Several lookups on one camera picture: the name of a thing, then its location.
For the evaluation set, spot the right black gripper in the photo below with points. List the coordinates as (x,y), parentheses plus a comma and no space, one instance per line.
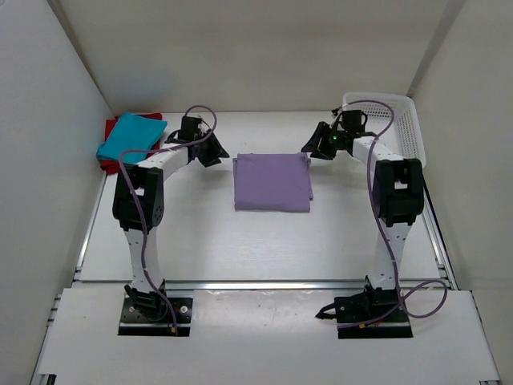
(318,146)

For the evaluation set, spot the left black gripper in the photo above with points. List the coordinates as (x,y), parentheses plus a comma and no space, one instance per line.
(217,151)

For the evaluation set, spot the lavender cloth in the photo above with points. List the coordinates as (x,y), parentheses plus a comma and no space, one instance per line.
(272,182)

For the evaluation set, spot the teal t shirt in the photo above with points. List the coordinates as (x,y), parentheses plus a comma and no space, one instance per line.
(131,132)

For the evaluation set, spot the red t shirt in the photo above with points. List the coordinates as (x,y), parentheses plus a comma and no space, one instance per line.
(112,166)

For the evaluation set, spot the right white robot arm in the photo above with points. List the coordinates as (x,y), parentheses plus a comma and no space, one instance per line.
(395,187)

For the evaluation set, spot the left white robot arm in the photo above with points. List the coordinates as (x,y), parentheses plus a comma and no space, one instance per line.
(138,206)

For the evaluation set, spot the white plastic basket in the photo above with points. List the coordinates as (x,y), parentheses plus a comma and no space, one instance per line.
(404,136)

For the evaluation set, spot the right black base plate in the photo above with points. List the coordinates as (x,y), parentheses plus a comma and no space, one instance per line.
(357,317)

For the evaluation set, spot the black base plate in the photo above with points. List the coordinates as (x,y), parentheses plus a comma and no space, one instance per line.
(357,317)
(134,321)

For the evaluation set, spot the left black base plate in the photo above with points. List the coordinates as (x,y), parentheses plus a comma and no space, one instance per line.
(134,321)

